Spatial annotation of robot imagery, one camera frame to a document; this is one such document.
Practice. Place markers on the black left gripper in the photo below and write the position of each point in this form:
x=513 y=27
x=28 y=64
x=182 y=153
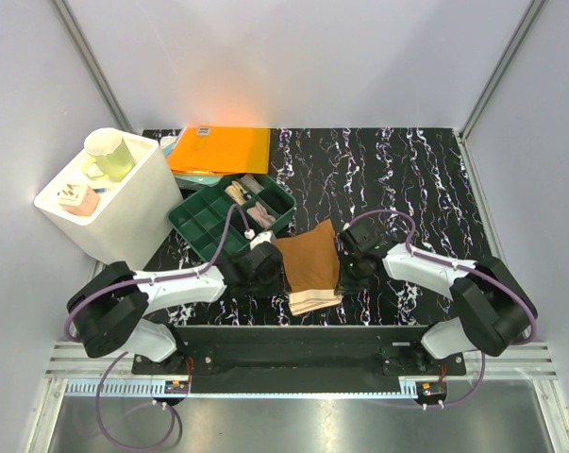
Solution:
x=277 y=286

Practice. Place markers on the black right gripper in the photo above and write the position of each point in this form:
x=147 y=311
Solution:
x=345 y=285

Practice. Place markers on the brown boxer briefs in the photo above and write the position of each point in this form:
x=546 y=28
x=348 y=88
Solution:
x=312 y=268

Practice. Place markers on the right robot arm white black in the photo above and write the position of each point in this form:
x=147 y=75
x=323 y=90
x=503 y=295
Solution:
x=492 y=309

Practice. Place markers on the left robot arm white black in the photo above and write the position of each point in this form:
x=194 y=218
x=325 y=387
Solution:
x=108 y=313

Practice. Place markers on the pink rolled sock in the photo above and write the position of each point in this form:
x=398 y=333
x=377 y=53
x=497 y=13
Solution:
x=261 y=215

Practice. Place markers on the green divided organizer tray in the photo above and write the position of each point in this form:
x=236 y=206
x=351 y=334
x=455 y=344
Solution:
x=210 y=221

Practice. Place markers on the beige rolled sock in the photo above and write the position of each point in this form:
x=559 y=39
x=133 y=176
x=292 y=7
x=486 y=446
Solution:
x=239 y=194

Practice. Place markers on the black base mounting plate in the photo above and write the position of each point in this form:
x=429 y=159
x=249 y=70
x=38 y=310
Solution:
x=300 y=347

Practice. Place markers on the grey rolled sock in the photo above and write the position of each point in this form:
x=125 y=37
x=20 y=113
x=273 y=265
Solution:
x=252 y=184

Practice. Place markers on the orange and teal folders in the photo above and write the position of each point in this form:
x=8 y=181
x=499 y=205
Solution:
x=201 y=156

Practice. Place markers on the white storage bin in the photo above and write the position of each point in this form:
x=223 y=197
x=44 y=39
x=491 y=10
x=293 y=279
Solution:
x=130 y=220

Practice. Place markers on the yellow green cup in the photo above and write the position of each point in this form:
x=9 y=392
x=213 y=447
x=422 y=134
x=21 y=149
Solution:
x=108 y=155

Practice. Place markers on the pink box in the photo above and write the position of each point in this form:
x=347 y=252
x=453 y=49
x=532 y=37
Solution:
x=79 y=199

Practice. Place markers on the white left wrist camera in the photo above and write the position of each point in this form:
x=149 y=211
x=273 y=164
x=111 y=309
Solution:
x=255 y=239

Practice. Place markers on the aluminium front rail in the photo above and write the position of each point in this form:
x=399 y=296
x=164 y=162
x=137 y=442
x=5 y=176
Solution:
x=112 y=376

